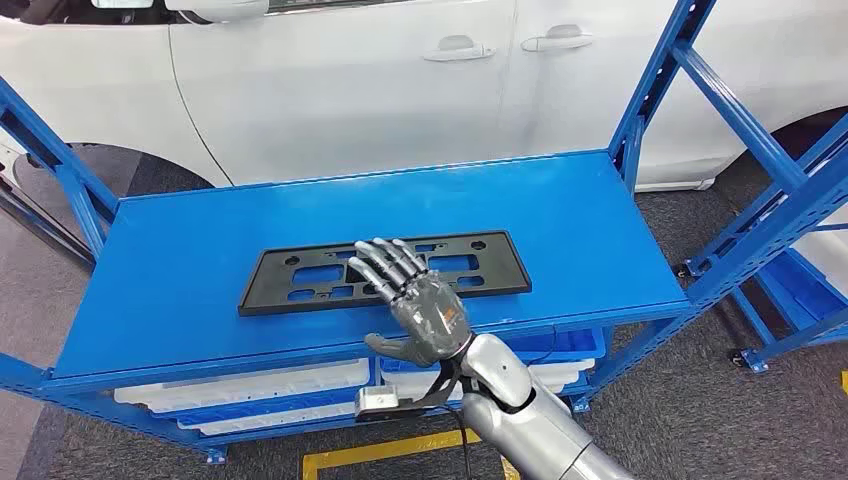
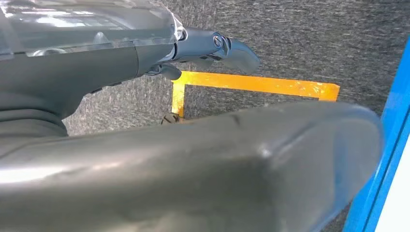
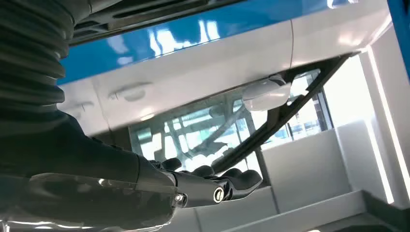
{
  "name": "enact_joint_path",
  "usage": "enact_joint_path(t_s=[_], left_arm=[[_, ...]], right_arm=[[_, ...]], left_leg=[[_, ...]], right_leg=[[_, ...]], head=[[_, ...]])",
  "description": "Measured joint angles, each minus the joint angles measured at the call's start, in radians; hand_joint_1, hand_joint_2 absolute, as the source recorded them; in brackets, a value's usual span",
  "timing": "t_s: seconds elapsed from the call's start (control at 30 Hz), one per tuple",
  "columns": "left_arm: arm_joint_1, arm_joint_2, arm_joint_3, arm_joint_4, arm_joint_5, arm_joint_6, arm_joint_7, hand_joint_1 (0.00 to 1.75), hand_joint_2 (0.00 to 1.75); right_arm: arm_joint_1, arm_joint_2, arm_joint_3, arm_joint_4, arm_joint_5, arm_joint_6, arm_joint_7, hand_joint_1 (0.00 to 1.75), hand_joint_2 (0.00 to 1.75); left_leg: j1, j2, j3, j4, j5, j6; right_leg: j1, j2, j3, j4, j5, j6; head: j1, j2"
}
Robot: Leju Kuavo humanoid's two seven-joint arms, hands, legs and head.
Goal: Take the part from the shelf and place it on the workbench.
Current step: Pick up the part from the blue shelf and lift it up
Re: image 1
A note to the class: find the white car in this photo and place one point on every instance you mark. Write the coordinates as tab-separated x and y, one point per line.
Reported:
331	99

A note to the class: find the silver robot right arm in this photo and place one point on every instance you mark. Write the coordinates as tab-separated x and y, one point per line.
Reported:
530	424

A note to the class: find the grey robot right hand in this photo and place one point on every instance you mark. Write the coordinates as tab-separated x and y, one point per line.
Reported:
427	318

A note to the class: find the blue metal shelf rack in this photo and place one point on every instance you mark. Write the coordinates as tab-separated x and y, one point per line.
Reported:
795	291
199	265

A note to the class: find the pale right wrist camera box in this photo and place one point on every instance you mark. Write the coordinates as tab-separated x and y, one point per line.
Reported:
378	401

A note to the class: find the grey metal bar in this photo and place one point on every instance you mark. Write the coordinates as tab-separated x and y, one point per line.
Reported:
46	228

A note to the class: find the black plastic plate bracket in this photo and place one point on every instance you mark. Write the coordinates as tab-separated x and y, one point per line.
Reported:
265	291

